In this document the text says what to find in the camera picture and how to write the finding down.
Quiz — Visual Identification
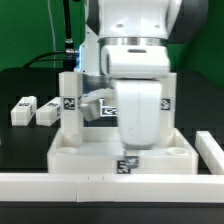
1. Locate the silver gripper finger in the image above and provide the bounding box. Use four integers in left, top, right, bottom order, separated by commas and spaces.
124, 150, 140, 167
79, 88, 114, 121

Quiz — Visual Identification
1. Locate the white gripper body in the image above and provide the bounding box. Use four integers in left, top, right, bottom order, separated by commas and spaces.
101, 45, 170, 150

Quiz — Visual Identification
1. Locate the white desk top tray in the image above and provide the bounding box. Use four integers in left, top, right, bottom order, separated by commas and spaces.
47, 127, 199, 175

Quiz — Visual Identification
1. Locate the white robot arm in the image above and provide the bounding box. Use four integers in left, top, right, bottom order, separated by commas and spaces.
78, 0, 208, 169

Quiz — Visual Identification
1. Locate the white marker sheet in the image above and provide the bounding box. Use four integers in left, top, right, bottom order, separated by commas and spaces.
99, 98, 117, 117

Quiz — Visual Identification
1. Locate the white right fence bar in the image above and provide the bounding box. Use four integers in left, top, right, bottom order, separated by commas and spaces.
195, 131, 224, 175

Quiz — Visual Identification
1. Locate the white fence bar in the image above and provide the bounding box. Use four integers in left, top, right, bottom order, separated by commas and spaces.
0, 173, 224, 203
195, 131, 224, 175

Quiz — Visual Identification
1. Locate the white front fence bar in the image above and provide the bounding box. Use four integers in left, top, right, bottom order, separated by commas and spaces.
0, 173, 224, 203

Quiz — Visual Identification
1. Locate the black cable vertical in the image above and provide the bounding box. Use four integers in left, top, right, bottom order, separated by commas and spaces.
63, 0, 74, 71

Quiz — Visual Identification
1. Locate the black cable horizontal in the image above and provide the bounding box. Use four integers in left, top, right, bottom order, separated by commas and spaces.
23, 48, 79, 70

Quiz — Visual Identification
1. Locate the thin white cable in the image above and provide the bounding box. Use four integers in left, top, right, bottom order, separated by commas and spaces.
46, 0, 57, 69

